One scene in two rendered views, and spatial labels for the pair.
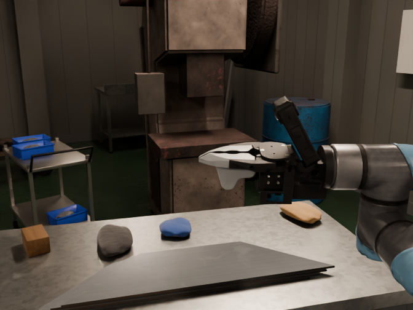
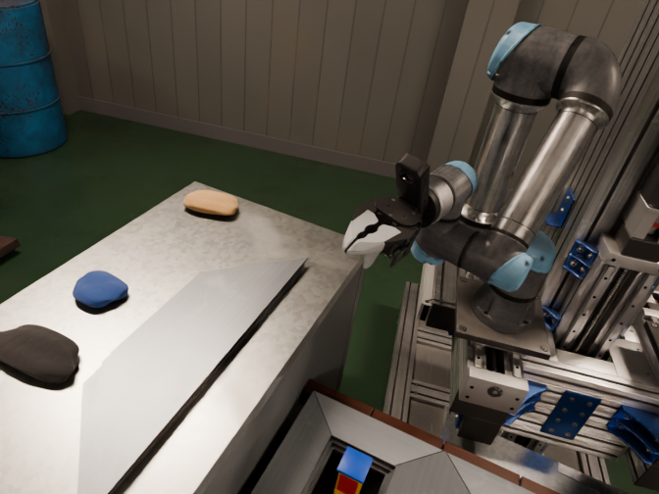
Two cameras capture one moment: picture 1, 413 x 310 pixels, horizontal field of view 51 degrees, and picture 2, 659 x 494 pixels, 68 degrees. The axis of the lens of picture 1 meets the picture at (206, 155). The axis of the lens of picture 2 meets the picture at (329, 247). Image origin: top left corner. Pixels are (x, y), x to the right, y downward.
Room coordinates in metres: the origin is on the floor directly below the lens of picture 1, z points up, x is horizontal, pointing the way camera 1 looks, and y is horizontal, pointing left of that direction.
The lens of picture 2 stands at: (0.40, 0.47, 1.84)
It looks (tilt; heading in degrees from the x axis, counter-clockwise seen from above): 36 degrees down; 304
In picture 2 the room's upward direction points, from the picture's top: 9 degrees clockwise
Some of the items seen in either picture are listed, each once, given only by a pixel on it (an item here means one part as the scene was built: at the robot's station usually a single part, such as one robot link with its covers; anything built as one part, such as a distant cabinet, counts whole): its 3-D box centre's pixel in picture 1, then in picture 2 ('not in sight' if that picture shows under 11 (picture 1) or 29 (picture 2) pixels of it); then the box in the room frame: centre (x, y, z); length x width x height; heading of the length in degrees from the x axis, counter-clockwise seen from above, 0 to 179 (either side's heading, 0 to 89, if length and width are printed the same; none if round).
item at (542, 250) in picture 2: not in sight; (521, 259); (0.55, -0.56, 1.20); 0.13 x 0.12 x 0.14; 0
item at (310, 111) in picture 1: (294, 149); (1, 73); (4.33, -0.91, 0.51); 0.68 x 0.68 x 1.02
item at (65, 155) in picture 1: (49, 190); not in sight; (3.29, 1.27, 0.43); 0.92 x 0.54 x 0.86; 32
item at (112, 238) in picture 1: (115, 238); (36, 350); (1.17, 0.27, 1.06); 0.20 x 0.10 x 0.03; 16
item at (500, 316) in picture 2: not in sight; (507, 297); (0.54, -0.56, 1.09); 0.15 x 0.15 x 0.10
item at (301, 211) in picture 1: (300, 211); (211, 202); (1.36, -0.32, 1.07); 0.16 x 0.10 x 0.04; 24
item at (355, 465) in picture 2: not in sight; (354, 466); (0.61, -0.07, 0.88); 0.06 x 0.06 x 0.02; 14
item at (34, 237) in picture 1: (35, 240); not in sight; (1.14, 0.49, 1.07); 0.10 x 0.06 x 0.05; 31
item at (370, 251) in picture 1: (384, 227); (441, 236); (0.66, -0.30, 1.34); 0.11 x 0.08 x 0.11; 0
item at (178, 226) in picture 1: (175, 227); (98, 289); (1.24, 0.10, 1.06); 0.12 x 0.10 x 0.03; 11
